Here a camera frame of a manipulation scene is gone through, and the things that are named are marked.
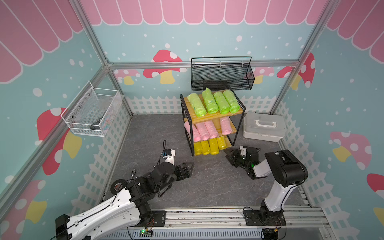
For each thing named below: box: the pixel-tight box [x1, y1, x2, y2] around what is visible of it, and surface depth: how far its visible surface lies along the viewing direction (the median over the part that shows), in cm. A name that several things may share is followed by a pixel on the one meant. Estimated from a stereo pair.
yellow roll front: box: [200, 140, 211, 155], surface depth 98 cm
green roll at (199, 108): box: [187, 93, 207, 118], surface depth 74 cm
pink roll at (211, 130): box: [204, 120, 219, 139], surface depth 85 cm
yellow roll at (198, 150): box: [194, 141, 203, 156], surface depth 96 cm
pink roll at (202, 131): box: [196, 122, 210, 141], surface depth 85 cm
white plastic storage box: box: [242, 112, 287, 142], surface depth 101 cm
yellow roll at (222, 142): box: [216, 135, 227, 150], surface depth 100 cm
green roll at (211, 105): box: [202, 87, 219, 114], surface depth 75 cm
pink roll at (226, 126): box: [220, 116, 233, 135], surface depth 87 cm
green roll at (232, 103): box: [223, 89, 241, 114], surface depth 75 cm
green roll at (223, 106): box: [213, 91, 231, 115], surface depth 75 cm
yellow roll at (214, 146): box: [207, 137, 220, 155], surface depth 99 cm
